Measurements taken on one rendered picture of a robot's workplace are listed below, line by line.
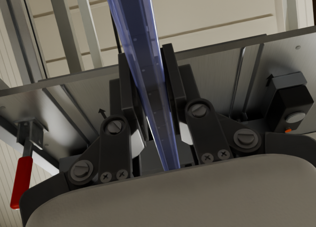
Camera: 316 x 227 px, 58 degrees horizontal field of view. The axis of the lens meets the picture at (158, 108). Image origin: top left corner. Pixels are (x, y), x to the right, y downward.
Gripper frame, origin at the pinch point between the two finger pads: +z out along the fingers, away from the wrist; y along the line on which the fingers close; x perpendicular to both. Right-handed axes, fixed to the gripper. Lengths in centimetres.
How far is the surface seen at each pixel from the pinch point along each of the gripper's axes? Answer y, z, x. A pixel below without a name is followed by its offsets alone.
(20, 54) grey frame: -23.9, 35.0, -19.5
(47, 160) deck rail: -19.1, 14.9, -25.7
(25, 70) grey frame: -23.9, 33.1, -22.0
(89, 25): -18, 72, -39
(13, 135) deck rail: -19.2, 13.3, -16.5
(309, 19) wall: 149, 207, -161
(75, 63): -18, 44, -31
